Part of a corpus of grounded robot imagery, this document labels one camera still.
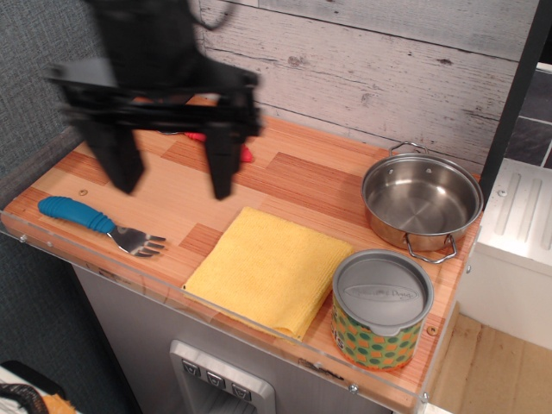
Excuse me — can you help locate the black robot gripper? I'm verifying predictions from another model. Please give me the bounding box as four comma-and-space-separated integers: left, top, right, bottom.
45, 56, 262, 200

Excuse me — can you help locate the stainless steel pot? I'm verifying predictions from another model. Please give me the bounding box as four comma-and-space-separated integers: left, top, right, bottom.
361, 141, 483, 264

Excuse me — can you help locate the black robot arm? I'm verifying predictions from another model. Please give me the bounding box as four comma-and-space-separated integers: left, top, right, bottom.
47, 1, 261, 199

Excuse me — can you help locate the yellow folded cloth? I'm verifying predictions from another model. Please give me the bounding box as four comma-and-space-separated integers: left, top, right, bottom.
185, 207, 354, 341

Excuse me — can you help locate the clear acrylic edge guard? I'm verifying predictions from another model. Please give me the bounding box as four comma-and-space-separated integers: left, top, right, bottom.
1, 212, 427, 413

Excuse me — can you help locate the grey dispenser panel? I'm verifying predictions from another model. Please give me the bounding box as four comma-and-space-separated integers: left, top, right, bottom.
170, 340, 276, 413

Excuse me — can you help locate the patterned can with grey lid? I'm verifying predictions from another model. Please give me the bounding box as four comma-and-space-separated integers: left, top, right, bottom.
331, 249, 434, 371

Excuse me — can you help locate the orange cloth piece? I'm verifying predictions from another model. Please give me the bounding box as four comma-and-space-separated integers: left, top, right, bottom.
42, 394, 78, 414

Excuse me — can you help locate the white plastic appliance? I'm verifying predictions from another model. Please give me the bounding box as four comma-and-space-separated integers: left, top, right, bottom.
456, 159, 551, 348

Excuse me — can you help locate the red handled spoon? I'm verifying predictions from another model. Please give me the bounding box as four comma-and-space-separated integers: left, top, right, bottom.
163, 132, 254, 163

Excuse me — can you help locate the blue handled fork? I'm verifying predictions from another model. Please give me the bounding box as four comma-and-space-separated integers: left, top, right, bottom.
38, 196, 166, 258

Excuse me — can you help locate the black braided cable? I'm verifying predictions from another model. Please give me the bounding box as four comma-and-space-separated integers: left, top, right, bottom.
0, 382, 44, 414

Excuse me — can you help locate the dark grey right post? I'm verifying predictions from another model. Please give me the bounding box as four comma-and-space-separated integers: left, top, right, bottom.
479, 0, 551, 207

